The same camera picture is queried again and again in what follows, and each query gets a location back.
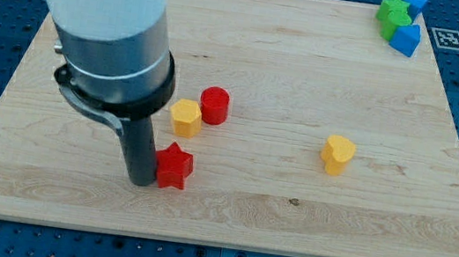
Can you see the blue triangular block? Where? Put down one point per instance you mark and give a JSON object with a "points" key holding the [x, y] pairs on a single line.
{"points": [[406, 39]]}

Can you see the white fiducial marker tag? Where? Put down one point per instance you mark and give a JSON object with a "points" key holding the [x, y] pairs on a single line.
{"points": [[445, 38]]}

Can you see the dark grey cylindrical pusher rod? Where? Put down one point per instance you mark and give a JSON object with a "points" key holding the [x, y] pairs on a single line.
{"points": [[139, 151]]}

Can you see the wooden board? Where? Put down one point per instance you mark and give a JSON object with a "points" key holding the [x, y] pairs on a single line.
{"points": [[297, 71]]}

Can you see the yellow hexagon block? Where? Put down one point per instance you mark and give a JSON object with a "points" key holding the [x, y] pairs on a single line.
{"points": [[186, 118]]}

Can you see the red cylinder block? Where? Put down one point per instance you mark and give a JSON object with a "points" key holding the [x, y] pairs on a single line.
{"points": [[214, 105]]}

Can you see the green rounded block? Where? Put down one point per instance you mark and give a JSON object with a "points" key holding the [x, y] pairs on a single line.
{"points": [[393, 20]]}

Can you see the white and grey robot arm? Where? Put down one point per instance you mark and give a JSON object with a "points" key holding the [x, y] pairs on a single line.
{"points": [[118, 70]]}

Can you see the red star block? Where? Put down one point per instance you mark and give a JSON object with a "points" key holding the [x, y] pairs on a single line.
{"points": [[174, 166]]}

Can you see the green star block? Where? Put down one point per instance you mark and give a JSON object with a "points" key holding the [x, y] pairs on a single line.
{"points": [[387, 6]]}

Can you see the blue cube block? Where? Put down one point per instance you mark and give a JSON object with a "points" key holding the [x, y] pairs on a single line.
{"points": [[415, 7]]}

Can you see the yellow heart block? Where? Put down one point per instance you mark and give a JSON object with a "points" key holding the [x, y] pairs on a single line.
{"points": [[337, 153]]}

